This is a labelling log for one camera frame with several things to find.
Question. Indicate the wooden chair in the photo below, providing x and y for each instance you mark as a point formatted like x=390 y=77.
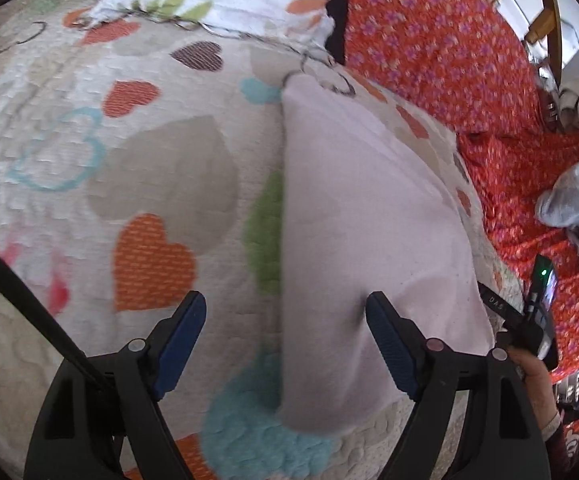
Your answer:
x=544 y=20

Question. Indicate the orange floral bedsheet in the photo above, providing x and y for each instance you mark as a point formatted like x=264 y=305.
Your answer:
x=444 y=60

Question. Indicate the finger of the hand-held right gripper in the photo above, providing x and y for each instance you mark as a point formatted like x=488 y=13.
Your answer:
x=499 y=305

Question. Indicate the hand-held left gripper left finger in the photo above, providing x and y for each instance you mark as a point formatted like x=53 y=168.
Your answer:
x=179 y=350

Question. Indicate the grey clothes pile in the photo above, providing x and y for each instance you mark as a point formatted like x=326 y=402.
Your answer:
x=577 y=205

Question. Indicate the pale pink garment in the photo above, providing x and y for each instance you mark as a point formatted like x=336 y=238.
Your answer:
x=369 y=240

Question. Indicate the heart-patterned quilt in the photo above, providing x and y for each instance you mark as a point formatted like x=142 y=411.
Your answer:
x=144 y=160

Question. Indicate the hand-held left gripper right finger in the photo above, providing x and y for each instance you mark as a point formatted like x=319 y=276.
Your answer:
x=392 y=350

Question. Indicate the person's right hand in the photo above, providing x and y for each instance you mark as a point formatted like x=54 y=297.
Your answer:
x=534 y=390

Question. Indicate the person's right forearm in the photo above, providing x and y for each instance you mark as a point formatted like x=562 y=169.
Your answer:
x=557 y=450

